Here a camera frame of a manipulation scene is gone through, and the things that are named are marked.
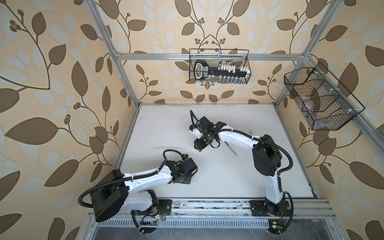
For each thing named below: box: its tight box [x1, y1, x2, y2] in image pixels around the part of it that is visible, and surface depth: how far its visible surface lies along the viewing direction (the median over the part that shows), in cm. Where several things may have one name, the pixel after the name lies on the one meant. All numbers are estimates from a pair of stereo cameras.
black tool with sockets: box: [193, 59, 252, 82], surface depth 86 cm
